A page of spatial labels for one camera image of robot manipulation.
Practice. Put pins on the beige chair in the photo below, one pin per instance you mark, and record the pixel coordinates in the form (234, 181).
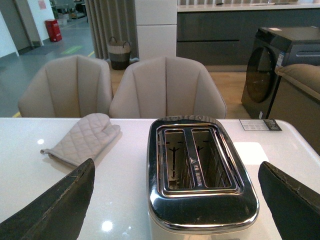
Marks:
(167, 86)
(68, 87)

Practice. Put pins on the beige chair right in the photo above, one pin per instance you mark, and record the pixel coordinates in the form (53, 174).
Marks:
(167, 86)

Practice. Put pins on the black white label card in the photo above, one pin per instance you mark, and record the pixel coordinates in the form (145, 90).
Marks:
(260, 125)

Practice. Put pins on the beige chair left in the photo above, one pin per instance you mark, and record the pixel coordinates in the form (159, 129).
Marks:
(68, 87)

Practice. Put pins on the red cabinet box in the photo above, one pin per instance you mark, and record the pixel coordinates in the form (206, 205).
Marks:
(53, 30)

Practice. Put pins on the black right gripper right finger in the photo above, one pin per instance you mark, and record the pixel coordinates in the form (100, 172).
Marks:
(295, 208)

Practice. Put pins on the beige curtain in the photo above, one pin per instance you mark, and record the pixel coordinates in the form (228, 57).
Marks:
(112, 18)

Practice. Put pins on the woven laundry basket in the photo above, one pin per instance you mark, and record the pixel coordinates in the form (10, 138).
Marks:
(119, 53)

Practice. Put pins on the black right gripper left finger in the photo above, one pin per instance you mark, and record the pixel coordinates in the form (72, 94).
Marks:
(58, 213)

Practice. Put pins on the dark grey kitchen counter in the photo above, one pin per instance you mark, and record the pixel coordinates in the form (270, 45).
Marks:
(223, 35)

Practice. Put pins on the cream chrome two-slot toaster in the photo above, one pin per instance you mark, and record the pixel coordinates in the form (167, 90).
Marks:
(197, 185)

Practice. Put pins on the beige quilted oven mitt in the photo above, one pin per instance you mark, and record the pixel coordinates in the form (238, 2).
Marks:
(85, 140)

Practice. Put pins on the white cabinet column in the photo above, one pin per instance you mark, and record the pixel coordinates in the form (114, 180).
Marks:
(156, 27)

